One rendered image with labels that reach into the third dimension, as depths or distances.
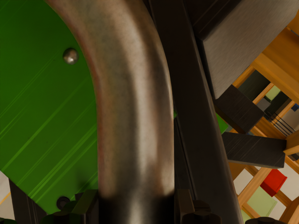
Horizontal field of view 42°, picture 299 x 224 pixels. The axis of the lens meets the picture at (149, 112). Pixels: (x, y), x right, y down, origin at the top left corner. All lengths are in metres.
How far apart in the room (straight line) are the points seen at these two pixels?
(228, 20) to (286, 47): 0.72
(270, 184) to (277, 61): 3.03
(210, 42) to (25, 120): 0.16
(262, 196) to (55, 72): 3.61
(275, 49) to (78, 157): 0.83
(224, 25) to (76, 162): 0.16
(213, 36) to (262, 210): 3.43
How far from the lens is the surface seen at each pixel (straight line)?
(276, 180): 4.10
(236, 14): 0.35
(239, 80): 8.82
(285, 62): 1.05
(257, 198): 3.78
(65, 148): 0.28
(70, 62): 0.27
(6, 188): 0.57
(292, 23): 1.03
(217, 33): 0.34
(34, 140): 0.28
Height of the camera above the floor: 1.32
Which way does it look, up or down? 14 degrees down
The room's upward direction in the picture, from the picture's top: 134 degrees clockwise
